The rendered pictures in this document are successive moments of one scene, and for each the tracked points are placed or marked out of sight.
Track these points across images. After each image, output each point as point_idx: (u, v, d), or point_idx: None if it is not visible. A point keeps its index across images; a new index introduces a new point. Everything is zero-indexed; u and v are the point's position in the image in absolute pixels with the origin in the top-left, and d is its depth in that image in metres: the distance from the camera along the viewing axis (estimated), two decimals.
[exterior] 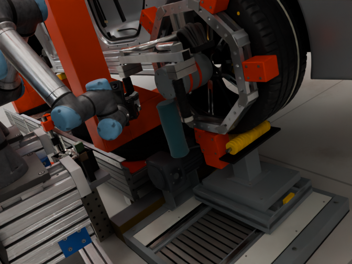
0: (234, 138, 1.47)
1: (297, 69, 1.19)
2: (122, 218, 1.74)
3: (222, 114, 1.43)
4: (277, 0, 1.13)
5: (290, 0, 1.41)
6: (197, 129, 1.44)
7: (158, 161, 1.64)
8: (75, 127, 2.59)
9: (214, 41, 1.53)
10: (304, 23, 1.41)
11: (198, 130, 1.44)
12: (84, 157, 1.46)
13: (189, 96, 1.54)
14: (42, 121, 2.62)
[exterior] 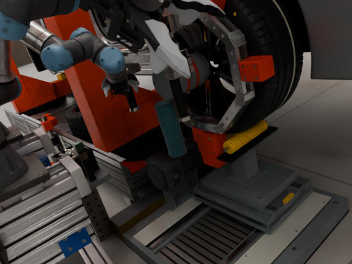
0: (231, 137, 1.49)
1: (294, 69, 1.21)
2: (122, 218, 1.74)
3: (219, 113, 1.44)
4: (273, 0, 1.15)
5: (290, 0, 1.41)
6: (195, 129, 1.45)
7: (158, 161, 1.64)
8: (75, 127, 2.59)
9: (214, 41, 1.53)
10: (304, 23, 1.41)
11: (196, 130, 1.45)
12: (84, 157, 1.46)
13: (187, 96, 1.55)
14: (42, 121, 2.62)
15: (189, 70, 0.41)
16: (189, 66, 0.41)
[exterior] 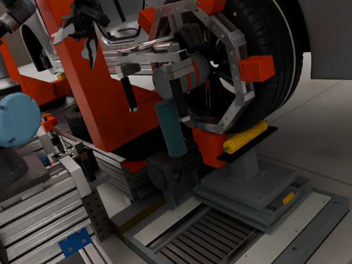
0: (231, 137, 1.49)
1: (294, 69, 1.21)
2: (122, 218, 1.74)
3: (219, 113, 1.44)
4: (273, 0, 1.15)
5: (290, 0, 1.41)
6: (195, 129, 1.45)
7: (158, 161, 1.64)
8: (75, 127, 2.59)
9: (214, 41, 1.53)
10: (304, 23, 1.41)
11: (196, 130, 1.45)
12: (84, 157, 1.46)
13: (187, 96, 1.55)
14: (42, 121, 2.62)
15: (57, 43, 0.90)
16: (58, 43, 0.90)
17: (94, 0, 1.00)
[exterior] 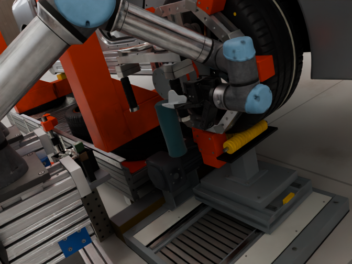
0: (231, 137, 1.49)
1: (294, 69, 1.21)
2: (122, 218, 1.74)
3: (219, 113, 1.44)
4: (273, 0, 1.15)
5: (290, 0, 1.41)
6: (195, 129, 1.45)
7: (158, 161, 1.64)
8: (75, 127, 2.59)
9: None
10: (304, 23, 1.41)
11: (196, 130, 1.45)
12: (84, 157, 1.46)
13: (187, 96, 1.55)
14: (42, 121, 2.62)
15: (164, 106, 1.03)
16: (166, 106, 1.03)
17: None
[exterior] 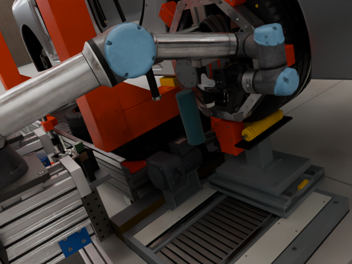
0: (248, 126, 1.55)
1: None
2: (122, 218, 1.74)
3: None
4: None
5: None
6: (214, 118, 1.51)
7: (158, 161, 1.64)
8: (75, 127, 2.59)
9: None
10: None
11: (214, 119, 1.51)
12: (84, 157, 1.46)
13: None
14: (42, 121, 2.62)
15: (199, 86, 1.13)
16: None
17: None
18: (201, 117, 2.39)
